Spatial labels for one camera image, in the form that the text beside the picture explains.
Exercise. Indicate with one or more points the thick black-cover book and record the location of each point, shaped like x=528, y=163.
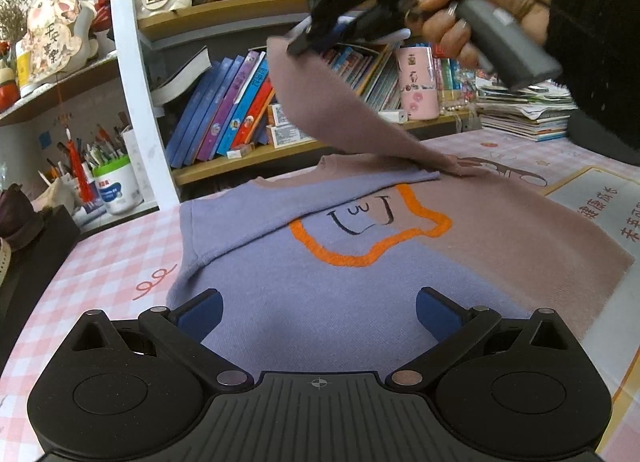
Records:
x=182, y=74

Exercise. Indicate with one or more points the white wooden bookshelf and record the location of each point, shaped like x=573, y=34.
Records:
x=132, y=67

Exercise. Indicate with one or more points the white can pen holder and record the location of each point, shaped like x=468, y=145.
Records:
x=119, y=187

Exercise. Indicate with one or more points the dried flower bunch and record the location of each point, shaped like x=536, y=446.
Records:
x=14, y=7

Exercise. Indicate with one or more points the black box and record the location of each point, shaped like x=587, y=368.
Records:
x=35, y=272

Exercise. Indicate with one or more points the bunch of pens and brushes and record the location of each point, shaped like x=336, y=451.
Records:
x=102, y=147

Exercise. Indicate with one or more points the pink printed cylinder container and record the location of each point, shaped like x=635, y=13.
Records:
x=418, y=92

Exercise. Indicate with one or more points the row of colourful children's books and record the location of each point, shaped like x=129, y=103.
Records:
x=225, y=107

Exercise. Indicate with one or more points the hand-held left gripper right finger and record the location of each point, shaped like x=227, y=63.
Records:
x=436, y=316

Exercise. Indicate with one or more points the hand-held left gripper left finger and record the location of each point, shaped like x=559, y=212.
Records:
x=200, y=316

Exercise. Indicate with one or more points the small white printed box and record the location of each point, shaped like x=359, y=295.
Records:
x=287, y=132

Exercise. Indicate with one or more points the cat-shaped decorative plaque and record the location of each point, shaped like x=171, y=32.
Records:
x=57, y=29

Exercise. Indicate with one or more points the small white eraser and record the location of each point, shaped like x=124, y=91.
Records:
x=241, y=151

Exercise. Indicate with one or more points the dark maroon cloth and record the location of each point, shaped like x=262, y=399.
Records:
x=17, y=217

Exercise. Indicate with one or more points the purple and mauve sweater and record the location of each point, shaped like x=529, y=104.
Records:
x=350, y=282

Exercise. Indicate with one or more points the stack of magazines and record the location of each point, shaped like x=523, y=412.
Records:
x=525, y=114

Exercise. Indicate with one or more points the row of thin picture books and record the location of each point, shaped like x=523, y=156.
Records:
x=367, y=77

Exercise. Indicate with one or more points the red tassel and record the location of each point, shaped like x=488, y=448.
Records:
x=80, y=167

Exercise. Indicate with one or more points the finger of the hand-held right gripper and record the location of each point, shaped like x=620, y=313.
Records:
x=310, y=39
x=365, y=31

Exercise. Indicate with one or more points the small white device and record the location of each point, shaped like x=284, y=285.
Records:
x=395, y=116

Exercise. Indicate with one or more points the white printed paper sheet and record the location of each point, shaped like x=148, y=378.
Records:
x=595, y=202

